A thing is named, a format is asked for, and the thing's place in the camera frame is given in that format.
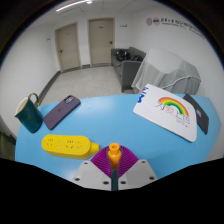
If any dark grey notebook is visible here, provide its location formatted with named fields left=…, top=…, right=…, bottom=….
left=182, top=92, right=210, bottom=135

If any orange charger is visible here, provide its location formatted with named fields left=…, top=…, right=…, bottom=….
left=107, top=142, right=121, bottom=171

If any teal mug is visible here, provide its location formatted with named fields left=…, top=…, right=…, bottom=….
left=14, top=92, right=45, bottom=134

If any grey sofa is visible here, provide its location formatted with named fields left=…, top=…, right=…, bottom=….
left=110, top=46, right=147, bottom=92

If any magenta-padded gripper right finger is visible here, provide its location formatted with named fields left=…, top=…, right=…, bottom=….
left=117, top=145, right=158, bottom=192

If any furniture under white cover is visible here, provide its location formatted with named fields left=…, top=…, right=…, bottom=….
left=130, top=47, right=203, bottom=96

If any purple smartphone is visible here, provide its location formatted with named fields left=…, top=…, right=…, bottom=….
left=43, top=94, right=82, bottom=131

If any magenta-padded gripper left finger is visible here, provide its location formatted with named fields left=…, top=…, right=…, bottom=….
left=70, top=145, right=114, bottom=192

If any long ceiling light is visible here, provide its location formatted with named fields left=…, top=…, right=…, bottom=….
left=55, top=0, right=94, bottom=13

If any beige door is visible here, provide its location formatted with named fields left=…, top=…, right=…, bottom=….
left=54, top=21, right=82, bottom=73
left=87, top=17, right=116, bottom=67

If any black bag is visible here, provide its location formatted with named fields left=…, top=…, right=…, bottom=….
left=115, top=49, right=144, bottom=63

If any white board with rainbow print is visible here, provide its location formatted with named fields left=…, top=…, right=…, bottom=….
left=132, top=83, right=198, bottom=144

